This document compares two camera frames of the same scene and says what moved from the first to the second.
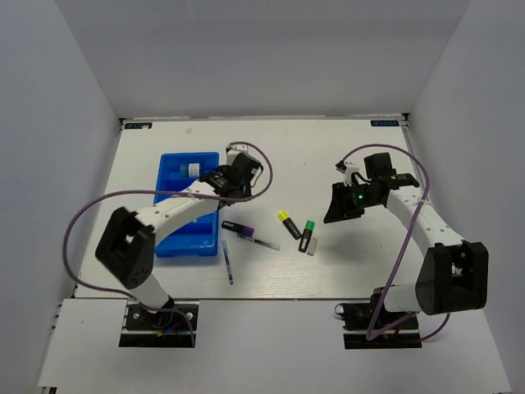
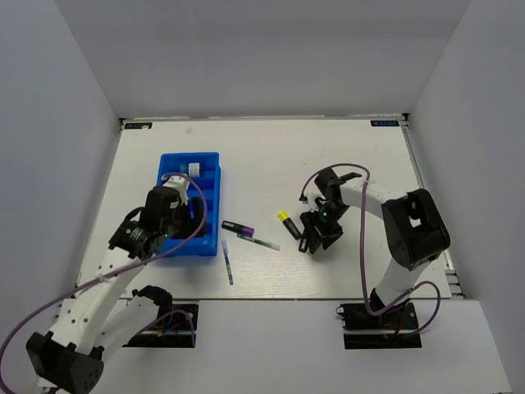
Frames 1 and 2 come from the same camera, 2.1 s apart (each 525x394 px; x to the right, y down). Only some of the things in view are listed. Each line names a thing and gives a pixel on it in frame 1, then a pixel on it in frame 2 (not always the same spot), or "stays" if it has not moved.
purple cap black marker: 239,228 stays
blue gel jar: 190,170 stays
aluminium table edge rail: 405,122 stays
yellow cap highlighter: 290,225 stays
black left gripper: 247,193 to 192,222
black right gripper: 340,207 to 330,234
